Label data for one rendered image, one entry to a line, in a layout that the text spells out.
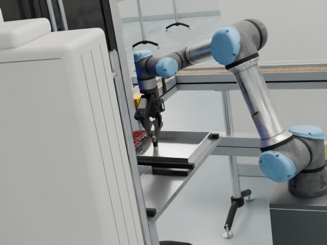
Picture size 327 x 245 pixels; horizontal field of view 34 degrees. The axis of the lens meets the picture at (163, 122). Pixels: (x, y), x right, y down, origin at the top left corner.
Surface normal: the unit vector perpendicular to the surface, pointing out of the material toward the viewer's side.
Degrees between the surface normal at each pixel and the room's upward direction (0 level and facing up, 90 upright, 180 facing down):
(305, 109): 90
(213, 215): 0
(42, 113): 90
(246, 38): 68
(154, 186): 0
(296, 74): 90
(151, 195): 0
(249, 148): 90
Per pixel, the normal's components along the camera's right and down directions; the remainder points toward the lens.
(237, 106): -0.41, 0.36
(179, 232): -0.15, -0.93
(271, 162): -0.65, 0.46
